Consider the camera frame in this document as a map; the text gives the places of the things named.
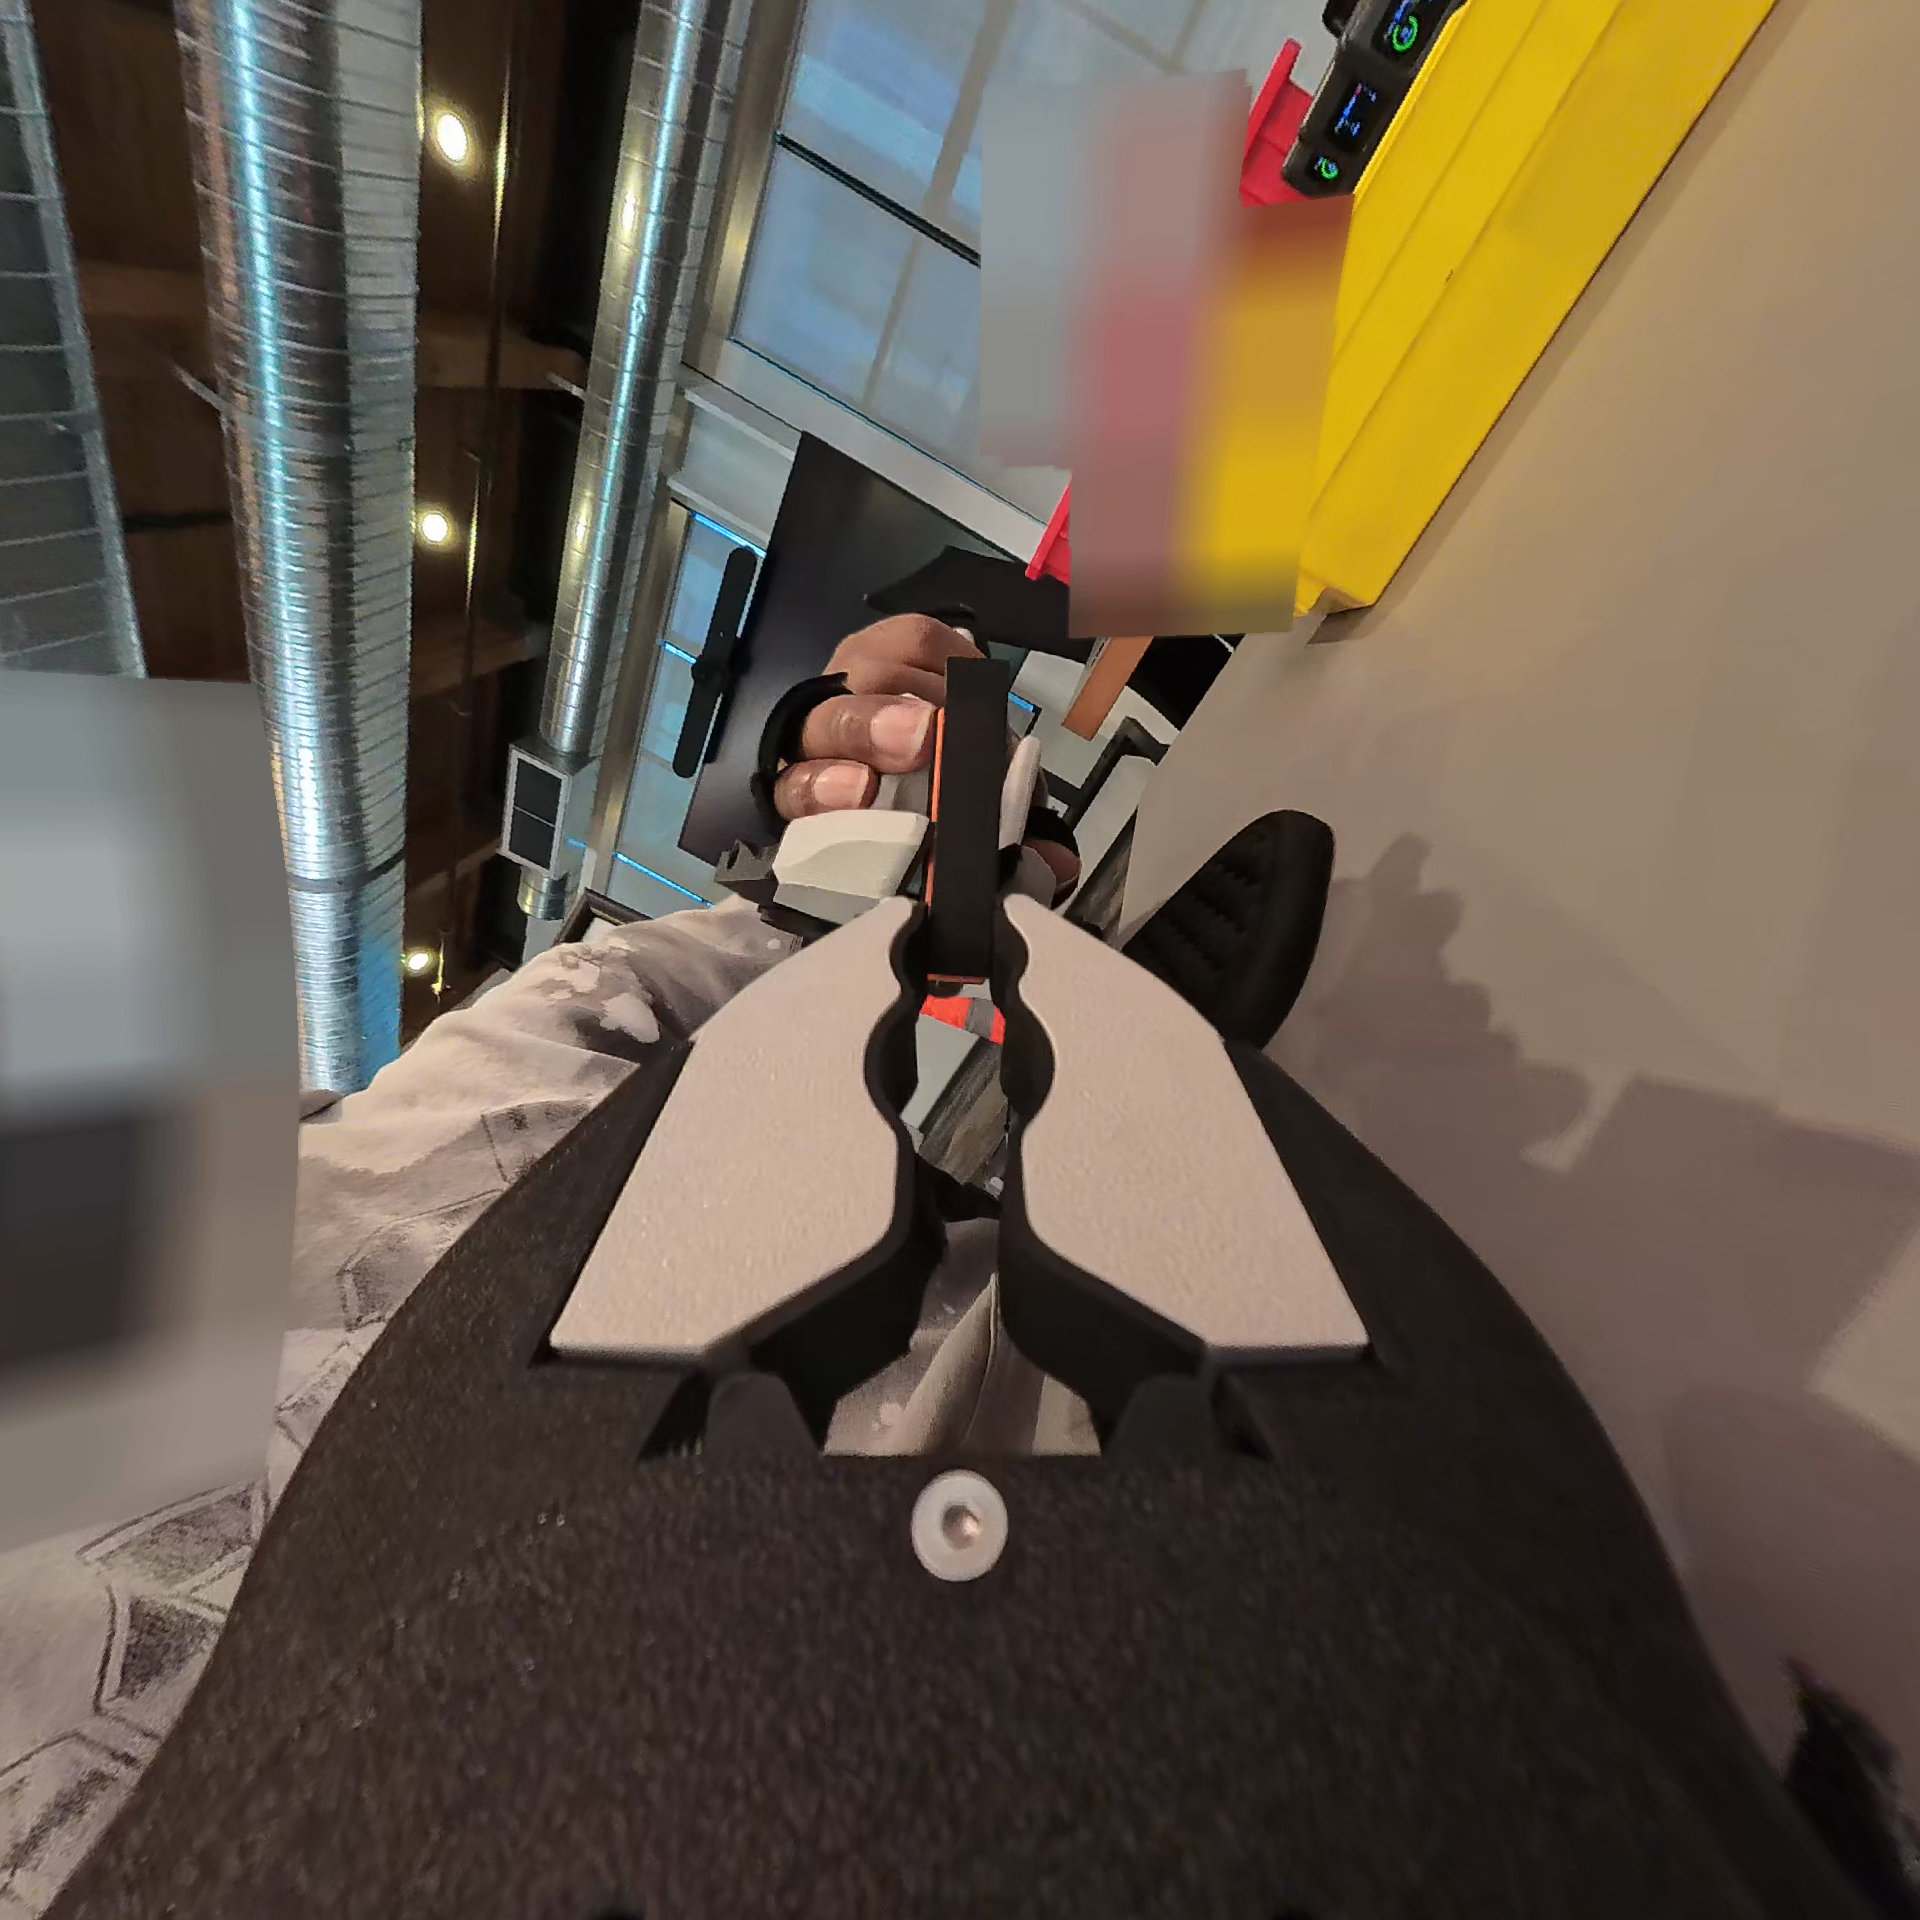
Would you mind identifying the red plastic bin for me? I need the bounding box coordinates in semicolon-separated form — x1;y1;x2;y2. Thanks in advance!
1025;36;1306;591

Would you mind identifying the orange edged black battery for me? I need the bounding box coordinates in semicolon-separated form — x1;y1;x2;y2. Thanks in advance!
922;657;1000;994

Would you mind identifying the black television screen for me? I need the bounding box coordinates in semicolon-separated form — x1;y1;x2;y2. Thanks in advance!
679;432;1080;903

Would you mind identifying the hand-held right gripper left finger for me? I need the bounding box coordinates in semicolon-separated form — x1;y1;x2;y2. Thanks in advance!
549;896;951;1375

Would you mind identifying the person's left forearm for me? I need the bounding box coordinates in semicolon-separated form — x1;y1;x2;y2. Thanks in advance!
382;896;824;1157

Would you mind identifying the person's left hand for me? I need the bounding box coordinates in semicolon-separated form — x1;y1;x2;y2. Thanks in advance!
773;612;985;826

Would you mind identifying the yellow plastic bin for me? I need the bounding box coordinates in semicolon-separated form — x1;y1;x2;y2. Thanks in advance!
1293;0;1781;617

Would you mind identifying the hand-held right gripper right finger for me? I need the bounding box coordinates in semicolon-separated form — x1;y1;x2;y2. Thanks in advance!
998;896;1374;1375

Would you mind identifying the ceiling air vent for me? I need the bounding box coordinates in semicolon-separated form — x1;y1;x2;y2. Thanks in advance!
502;740;581;867

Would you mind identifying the black video bar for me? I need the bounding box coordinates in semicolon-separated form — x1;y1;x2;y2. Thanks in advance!
692;547;760;777

